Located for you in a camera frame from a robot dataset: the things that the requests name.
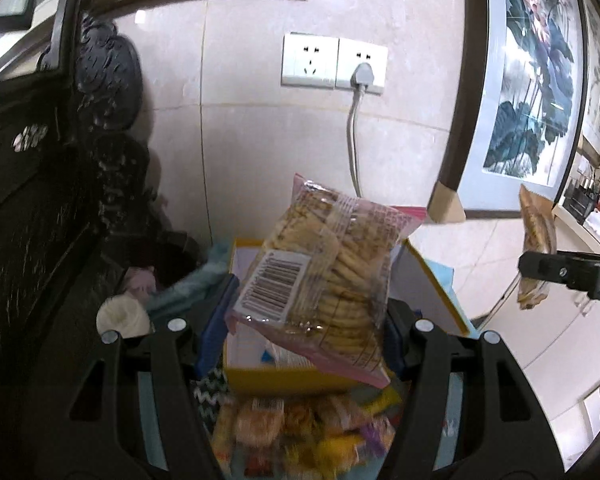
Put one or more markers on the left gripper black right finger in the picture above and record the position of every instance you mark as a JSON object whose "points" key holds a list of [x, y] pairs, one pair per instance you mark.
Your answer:
{"points": [[502, 432]]}

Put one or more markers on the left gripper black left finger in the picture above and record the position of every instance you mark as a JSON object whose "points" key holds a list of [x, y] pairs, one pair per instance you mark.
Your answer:
{"points": [[133, 415]]}

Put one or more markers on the brown snack packet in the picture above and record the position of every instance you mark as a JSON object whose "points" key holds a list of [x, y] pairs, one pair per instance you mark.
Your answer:
{"points": [[539, 236]]}

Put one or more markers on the white lidded cup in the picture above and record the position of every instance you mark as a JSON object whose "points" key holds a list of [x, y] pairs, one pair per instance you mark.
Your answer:
{"points": [[125, 315]]}

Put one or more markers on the light blue tablecloth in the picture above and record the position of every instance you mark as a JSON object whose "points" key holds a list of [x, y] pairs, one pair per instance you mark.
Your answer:
{"points": [[190, 284]]}

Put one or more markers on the yellow cardboard box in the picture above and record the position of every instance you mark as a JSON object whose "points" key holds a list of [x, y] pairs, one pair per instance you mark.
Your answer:
{"points": [[310, 322]]}

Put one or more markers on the cardboard corner protector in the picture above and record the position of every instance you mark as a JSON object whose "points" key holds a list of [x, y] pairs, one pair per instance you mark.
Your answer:
{"points": [[445, 206]]}

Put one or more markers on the framed lotus painting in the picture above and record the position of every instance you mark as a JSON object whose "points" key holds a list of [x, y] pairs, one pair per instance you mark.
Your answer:
{"points": [[517, 106]]}

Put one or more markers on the white wall socket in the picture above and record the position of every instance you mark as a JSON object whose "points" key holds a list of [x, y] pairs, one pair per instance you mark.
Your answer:
{"points": [[330, 62]]}

